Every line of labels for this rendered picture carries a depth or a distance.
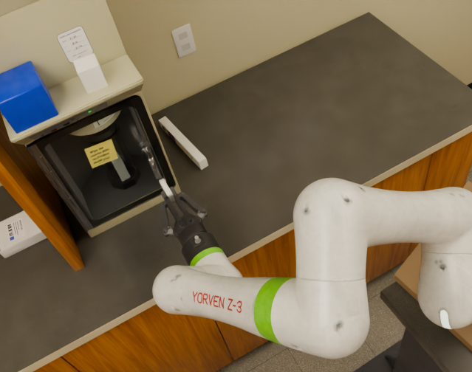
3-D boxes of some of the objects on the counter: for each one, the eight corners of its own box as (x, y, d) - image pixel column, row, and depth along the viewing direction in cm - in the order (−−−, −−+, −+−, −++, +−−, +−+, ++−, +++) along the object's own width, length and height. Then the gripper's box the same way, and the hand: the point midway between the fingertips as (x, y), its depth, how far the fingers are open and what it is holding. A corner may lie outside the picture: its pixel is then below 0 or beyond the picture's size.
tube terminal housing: (69, 186, 178) (-68, -16, 117) (154, 145, 183) (65, -68, 123) (90, 238, 163) (-53, 38, 102) (182, 192, 169) (97, -24, 108)
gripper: (217, 223, 130) (179, 164, 144) (170, 247, 128) (137, 184, 142) (221, 239, 136) (185, 180, 150) (177, 262, 134) (145, 200, 148)
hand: (167, 190), depth 144 cm, fingers closed
